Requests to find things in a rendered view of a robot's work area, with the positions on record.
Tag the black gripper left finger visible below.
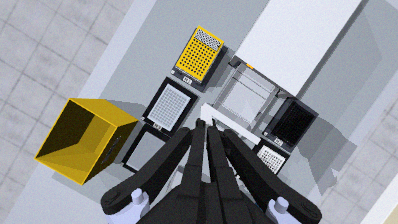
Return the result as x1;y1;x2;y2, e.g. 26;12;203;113
100;106;206;224

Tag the yellow open-top bin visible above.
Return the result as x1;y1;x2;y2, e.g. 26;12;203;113
34;98;139;185

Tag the dark grey bench mat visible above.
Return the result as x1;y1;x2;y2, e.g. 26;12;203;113
51;0;398;205

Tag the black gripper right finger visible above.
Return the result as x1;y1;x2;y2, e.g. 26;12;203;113
205;106;322;224

